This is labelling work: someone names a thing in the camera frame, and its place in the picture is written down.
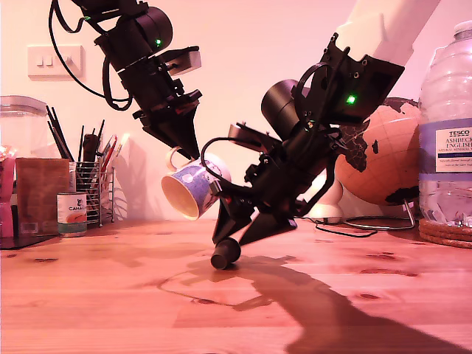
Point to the white-tipped brush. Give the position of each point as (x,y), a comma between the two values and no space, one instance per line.
(122,141)

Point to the white wall switch plate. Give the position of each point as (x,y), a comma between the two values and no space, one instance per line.
(40,68)

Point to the black flat stand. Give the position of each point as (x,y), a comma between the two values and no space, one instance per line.
(20,242)

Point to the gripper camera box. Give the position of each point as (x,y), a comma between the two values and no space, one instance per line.
(250,136)
(184,60)

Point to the glass jar with metal lid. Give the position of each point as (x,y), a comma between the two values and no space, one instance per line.
(20,127)

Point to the metal globe stand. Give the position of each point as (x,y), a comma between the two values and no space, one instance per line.
(408,214)

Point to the white two-ball figure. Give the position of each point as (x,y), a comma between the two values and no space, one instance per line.
(332,210)

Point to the cork globe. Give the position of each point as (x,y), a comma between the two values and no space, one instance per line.
(394,162)

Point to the pink packet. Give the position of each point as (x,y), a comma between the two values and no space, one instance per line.
(6,191)

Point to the dark coffee capsule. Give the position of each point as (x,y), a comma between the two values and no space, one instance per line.
(225,256)

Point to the large plastic water bottle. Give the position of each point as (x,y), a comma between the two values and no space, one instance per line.
(450,92)

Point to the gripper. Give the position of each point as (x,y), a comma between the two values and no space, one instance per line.
(158,88)
(287,177)

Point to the brown cardboard box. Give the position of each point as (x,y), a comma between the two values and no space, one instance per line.
(41,193)

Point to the slim black stick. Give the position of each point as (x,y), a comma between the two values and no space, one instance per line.
(99,140)

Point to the white mug with blue print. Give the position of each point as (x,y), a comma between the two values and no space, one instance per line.
(191,180)

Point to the red pencil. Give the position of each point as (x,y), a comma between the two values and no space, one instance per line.
(109,151)

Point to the black chopstick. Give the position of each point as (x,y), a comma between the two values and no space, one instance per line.
(58,142)
(56,129)
(60,129)

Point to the small tin can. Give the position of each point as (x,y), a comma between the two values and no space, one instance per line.
(71,217)

